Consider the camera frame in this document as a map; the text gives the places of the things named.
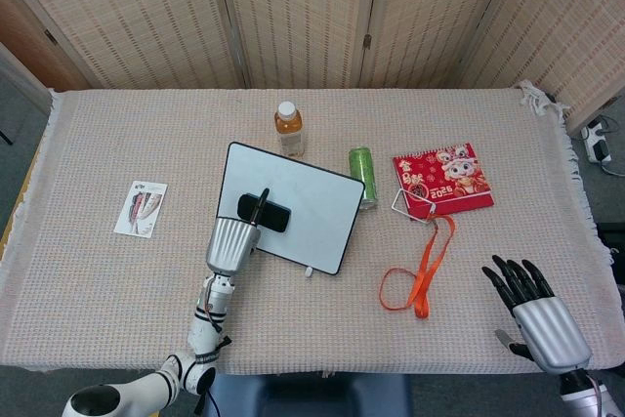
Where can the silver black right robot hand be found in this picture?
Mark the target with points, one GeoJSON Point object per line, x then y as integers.
{"type": "Point", "coordinates": [549, 329]}

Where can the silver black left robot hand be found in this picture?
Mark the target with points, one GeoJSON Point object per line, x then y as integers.
{"type": "Point", "coordinates": [230, 246]}

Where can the black board eraser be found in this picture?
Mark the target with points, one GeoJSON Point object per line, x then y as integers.
{"type": "Point", "coordinates": [277, 219]}

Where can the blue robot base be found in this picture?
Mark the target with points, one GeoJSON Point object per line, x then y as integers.
{"type": "Point", "coordinates": [303, 395]}

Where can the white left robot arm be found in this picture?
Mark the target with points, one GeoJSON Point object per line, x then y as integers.
{"type": "Point", "coordinates": [205, 324]}

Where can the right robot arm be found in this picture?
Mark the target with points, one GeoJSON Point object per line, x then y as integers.
{"type": "Point", "coordinates": [581, 390]}

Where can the white plastic bracket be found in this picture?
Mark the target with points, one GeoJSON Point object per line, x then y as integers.
{"type": "Point", "coordinates": [309, 271]}

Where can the white drawing board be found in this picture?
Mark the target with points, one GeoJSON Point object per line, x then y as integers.
{"type": "Point", "coordinates": [312, 202]}

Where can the white printed card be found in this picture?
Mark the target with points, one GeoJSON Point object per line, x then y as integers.
{"type": "Point", "coordinates": [141, 209]}

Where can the beige woven tablecloth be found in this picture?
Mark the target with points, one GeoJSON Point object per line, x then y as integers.
{"type": "Point", "coordinates": [122, 290]}

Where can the tea bottle with white cap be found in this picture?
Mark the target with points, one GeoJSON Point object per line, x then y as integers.
{"type": "Point", "coordinates": [290, 131]}

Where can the green drink can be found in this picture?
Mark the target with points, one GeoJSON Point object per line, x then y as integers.
{"type": "Point", "coordinates": [363, 173]}

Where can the red 2026 desk calendar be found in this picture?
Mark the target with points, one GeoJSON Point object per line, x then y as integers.
{"type": "Point", "coordinates": [444, 178]}

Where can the white power strip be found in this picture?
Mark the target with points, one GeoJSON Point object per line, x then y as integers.
{"type": "Point", "coordinates": [598, 143]}

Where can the woven folding screen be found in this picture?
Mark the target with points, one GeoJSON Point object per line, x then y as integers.
{"type": "Point", "coordinates": [146, 16]}

